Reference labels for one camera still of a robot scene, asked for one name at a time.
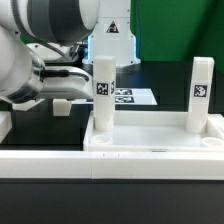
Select white left fence block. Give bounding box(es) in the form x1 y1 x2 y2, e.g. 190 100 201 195
0 111 12 143

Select white front fence bar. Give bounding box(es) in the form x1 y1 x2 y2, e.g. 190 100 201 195
0 150 224 180

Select white desk top tray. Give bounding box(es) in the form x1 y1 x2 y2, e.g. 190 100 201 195
83 110 224 152

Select white sheet with tags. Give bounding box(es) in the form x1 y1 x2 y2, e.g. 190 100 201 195
71 87 158 106

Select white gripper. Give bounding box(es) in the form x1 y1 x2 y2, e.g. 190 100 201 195
37 66 93 100

